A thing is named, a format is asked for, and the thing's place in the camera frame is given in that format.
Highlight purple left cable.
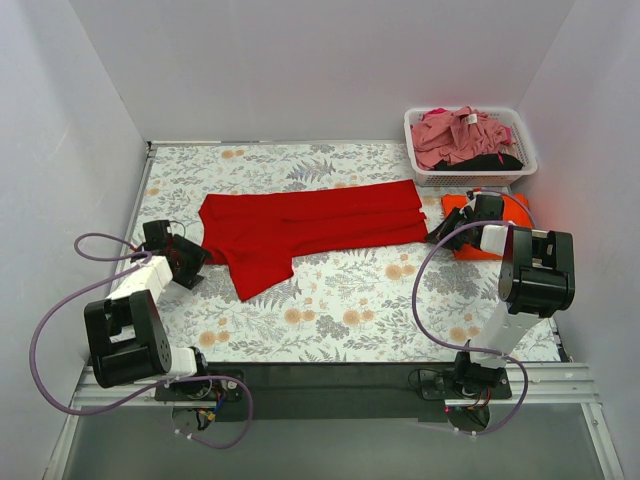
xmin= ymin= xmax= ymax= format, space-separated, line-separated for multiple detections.
xmin=28 ymin=232 xmax=255 ymax=450

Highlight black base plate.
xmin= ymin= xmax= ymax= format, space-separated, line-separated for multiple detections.
xmin=154 ymin=363 xmax=511 ymax=426

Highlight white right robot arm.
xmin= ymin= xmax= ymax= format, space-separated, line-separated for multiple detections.
xmin=418 ymin=191 xmax=576 ymax=399

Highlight red t shirt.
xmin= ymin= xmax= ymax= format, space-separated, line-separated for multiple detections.
xmin=199 ymin=180 xmax=428 ymax=301

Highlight aluminium frame rail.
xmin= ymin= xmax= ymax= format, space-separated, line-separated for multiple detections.
xmin=46 ymin=362 xmax=623 ymax=479

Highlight pink garments in basket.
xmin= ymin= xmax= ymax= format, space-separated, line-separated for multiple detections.
xmin=410 ymin=106 xmax=512 ymax=170

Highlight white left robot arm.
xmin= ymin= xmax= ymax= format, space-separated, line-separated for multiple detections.
xmin=84 ymin=220 xmax=213 ymax=400

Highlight white plastic laundry basket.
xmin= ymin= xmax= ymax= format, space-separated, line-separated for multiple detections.
xmin=403 ymin=106 xmax=538 ymax=187

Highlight folded orange t shirt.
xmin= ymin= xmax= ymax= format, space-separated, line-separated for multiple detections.
xmin=441 ymin=194 xmax=535 ymax=261

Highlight black garment in basket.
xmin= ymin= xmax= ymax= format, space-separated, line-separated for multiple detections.
xmin=433 ymin=153 xmax=524 ymax=172

